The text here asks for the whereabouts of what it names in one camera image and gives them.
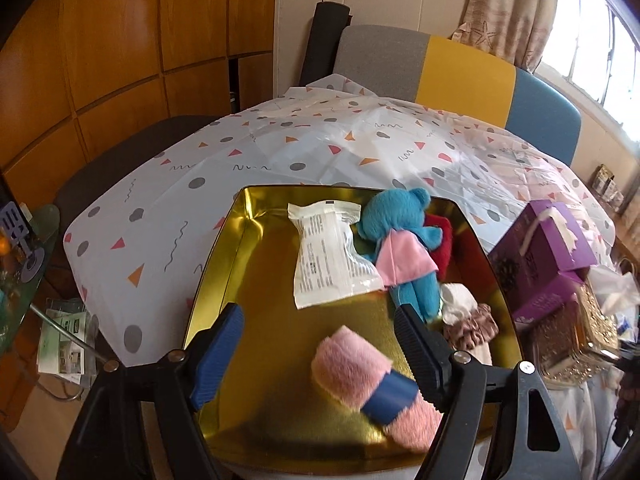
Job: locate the brown pink scrunchie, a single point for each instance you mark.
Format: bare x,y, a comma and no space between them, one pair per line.
475,327

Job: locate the grey yellow blue headboard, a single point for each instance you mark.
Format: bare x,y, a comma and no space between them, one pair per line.
450,70

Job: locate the dark grey seat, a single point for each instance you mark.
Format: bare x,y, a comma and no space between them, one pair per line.
130,160

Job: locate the wooden wardrobe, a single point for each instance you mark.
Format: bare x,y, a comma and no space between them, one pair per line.
125,45

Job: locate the gold metal tin tray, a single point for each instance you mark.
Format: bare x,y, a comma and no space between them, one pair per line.
260,270

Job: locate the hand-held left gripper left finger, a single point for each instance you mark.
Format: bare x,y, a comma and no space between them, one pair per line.
220,355

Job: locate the white printed bed sheet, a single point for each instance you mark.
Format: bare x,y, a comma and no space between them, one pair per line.
250,150

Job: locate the gold ornate tissue box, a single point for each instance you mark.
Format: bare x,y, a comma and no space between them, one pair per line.
570,345

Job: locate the window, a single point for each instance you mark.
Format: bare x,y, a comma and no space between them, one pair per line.
600,35

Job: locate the pink plush roll blue band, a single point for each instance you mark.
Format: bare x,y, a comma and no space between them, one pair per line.
345,360

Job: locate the purple gable carton box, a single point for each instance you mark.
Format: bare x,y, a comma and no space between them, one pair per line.
540,255

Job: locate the black rolled mat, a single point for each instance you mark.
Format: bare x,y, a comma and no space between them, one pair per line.
322,40

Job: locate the blue teddy bear pink dress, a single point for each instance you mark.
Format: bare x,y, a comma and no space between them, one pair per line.
395,210

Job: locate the stack of papers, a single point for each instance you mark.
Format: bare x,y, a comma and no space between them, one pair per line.
67,335

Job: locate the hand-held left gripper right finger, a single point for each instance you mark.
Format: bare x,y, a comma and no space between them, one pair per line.
425,355

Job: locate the round glass side table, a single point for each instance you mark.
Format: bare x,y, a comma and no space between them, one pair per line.
35,280

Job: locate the white packet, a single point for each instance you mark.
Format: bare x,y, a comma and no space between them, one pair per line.
325,255

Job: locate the red plush sock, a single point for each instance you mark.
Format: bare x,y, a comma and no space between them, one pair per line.
442,240

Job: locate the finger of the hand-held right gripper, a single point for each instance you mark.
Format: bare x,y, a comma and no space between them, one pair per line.
627,400

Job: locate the beige patterned curtain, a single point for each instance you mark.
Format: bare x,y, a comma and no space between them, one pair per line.
505,5

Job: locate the purple phone stand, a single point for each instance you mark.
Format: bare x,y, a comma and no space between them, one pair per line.
20,245

